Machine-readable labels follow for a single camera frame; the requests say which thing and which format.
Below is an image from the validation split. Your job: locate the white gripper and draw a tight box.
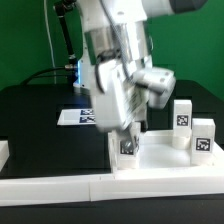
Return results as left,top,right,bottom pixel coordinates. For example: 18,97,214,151
90,57,148,132

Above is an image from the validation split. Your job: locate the white square tabletop tray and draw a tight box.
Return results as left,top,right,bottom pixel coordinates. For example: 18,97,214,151
108,128,224,174

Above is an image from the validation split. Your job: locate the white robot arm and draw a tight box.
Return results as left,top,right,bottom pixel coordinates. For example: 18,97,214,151
55,0,208,131

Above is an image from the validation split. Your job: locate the white sheet with AprilTags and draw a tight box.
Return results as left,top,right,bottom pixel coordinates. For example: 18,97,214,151
57,108,95,126

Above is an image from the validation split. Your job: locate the white U-shaped obstacle fence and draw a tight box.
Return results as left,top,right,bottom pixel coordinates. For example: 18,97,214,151
0,130,224,208

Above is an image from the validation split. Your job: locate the white block at left edge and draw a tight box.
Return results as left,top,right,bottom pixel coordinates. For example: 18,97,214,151
0,141,9,171

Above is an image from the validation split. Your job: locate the black cable bundle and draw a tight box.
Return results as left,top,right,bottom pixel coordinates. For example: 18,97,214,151
19,0,80,86

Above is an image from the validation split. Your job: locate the white thin hanging cable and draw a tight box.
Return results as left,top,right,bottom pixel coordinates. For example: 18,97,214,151
43,0,58,85

